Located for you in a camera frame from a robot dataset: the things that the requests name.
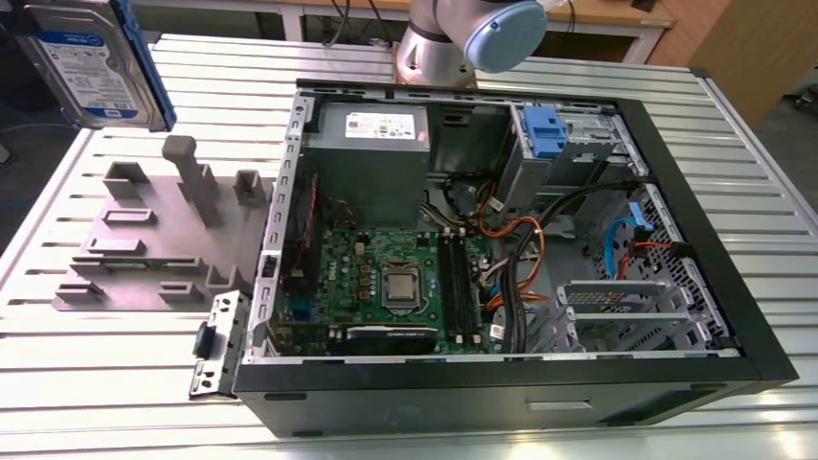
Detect hard disk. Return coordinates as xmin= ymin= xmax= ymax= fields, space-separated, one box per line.
xmin=12 ymin=0 xmax=179 ymax=134

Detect green motherboard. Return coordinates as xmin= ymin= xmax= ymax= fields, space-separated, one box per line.
xmin=271 ymin=227 xmax=513 ymax=358

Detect silver CPU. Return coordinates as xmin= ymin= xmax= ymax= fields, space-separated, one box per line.
xmin=385 ymin=273 xmax=421 ymax=299

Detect grey power supply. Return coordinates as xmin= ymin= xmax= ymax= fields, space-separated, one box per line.
xmin=299 ymin=100 xmax=437 ymax=231

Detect black RAM slot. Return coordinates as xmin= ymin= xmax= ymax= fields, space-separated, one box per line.
xmin=454 ymin=228 xmax=485 ymax=344
xmin=439 ymin=228 xmax=467 ymax=342

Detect CPU socket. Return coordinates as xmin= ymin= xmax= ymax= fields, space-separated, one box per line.
xmin=379 ymin=260 xmax=429 ymax=316

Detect black graphics card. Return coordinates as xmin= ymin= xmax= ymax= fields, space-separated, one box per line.
xmin=329 ymin=324 xmax=442 ymax=357

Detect blue drive latch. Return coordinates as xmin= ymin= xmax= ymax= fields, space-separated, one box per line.
xmin=521 ymin=105 xmax=569 ymax=159

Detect metal drive cage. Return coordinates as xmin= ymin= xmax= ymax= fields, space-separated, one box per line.
xmin=498 ymin=100 xmax=648 ymax=212

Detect black PC case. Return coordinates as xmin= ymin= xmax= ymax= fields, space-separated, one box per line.
xmin=230 ymin=79 xmax=801 ymax=438

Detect grey parts rack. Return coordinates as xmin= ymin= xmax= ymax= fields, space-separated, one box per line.
xmin=51 ymin=134 xmax=278 ymax=313

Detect black blue latch knob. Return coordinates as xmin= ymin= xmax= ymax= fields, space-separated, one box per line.
xmin=194 ymin=321 xmax=218 ymax=358

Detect brown wooden cabinet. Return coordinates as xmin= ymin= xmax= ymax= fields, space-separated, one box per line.
xmin=649 ymin=0 xmax=818 ymax=126

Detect black office chair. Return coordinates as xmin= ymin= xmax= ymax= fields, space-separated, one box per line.
xmin=782 ymin=66 xmax=818 ymax=107

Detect yellow black power wires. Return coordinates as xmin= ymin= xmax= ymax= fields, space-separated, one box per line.
xmin=421 ymin=200 xmax=478 ymax=231

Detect thin red wire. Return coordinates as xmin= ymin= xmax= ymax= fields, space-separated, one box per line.
xmin=294 ymin=172 xmax=321 ymax=279

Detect orange wire bundle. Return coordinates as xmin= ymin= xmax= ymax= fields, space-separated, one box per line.
xmin=478 ymin=216 xmax=551 ymax=315

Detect black cable bundle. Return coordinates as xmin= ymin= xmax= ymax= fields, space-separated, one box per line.
xmin=501 ymin=179 xmax=641 ymax=354

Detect blue data wire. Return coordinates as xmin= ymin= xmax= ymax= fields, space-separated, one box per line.
xmin=602 ymin=203 xmax=652 ymax=280

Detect metal case bracket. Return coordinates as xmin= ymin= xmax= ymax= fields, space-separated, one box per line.
xmin=189 ymin=289 xmax=253 ymax=400

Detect red power wire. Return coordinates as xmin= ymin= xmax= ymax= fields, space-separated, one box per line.
xmin=632 ymin=241 xmax=696 ymax=260

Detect thin black cable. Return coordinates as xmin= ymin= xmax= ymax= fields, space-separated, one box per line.
xmin=325 ymin=0 xmax=387 ymax=48

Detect wooden desk white frame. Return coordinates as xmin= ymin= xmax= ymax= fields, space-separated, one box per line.
xmin=546 ymin=0 xmax=678 ymax=64

